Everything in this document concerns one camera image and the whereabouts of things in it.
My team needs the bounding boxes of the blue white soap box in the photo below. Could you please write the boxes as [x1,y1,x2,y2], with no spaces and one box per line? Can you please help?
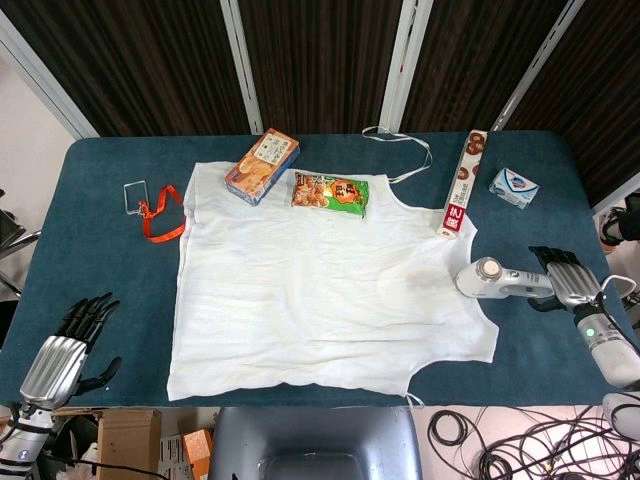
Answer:
[488,167,541,210]

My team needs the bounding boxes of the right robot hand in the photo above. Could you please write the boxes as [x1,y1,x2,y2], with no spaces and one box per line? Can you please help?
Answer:
[528,244,609,314]

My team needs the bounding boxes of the black floor cables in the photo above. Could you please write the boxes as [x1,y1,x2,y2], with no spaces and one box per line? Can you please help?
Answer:
[428,404,640,480]

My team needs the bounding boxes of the white handheld steamer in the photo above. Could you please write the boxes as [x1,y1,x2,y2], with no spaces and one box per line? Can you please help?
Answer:
[454,256,559,301]

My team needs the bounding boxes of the white sleeveless shirt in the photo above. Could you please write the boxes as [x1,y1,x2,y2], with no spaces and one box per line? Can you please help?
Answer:
[166,160,501,403]

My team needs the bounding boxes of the small white printed box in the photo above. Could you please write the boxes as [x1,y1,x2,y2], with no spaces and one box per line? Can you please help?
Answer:
[159,434,186,474]

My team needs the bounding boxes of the brown cardboard box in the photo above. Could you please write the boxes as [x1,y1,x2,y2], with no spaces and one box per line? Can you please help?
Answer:
[96,408,163,480]

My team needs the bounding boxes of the clear badge holder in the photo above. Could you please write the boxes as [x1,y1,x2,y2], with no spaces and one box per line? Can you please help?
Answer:
[123,180,150,216]

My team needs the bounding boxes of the grey cable with ribbed connector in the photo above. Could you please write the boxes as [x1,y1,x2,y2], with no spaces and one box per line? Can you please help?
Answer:
[597,273,639,304]

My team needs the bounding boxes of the small orange box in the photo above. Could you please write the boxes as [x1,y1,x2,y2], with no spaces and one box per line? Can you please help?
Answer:
[182,428,214,480]

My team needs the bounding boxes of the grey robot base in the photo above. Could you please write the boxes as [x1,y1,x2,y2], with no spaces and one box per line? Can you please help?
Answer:
[207,405,424,480]

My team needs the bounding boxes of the teal table cover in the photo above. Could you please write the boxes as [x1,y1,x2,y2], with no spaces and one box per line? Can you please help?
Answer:
[0,130,640,409]

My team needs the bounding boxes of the long cling wrap box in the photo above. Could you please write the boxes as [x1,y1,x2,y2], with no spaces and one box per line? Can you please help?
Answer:
[436,129,489,240]

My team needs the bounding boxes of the black orange equipment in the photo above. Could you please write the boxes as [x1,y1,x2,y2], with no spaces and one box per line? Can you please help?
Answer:
[598,192,640,247]

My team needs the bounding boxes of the green orange snack bag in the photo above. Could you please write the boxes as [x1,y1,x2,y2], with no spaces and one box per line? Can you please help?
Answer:
[290,170,370,220]

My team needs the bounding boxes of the long white ribbon strap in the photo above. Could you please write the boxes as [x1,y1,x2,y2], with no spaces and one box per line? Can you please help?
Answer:
[361,125,433,184]

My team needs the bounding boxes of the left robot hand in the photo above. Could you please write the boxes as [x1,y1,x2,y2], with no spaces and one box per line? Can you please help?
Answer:
[18,292,123,409]

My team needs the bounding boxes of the orange lanyard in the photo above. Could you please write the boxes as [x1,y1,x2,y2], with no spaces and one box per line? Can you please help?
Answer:
[138,184,187,245]

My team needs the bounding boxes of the orange blue biscuit box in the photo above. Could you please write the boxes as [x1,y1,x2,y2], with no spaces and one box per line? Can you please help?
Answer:
[224,127,301,207]

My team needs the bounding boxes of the dark partition panel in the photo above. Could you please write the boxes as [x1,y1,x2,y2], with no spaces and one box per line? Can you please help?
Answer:
[0,0,251,139]
[237,0,404,135]
[399,0,571,134]
[504,0,640,206]

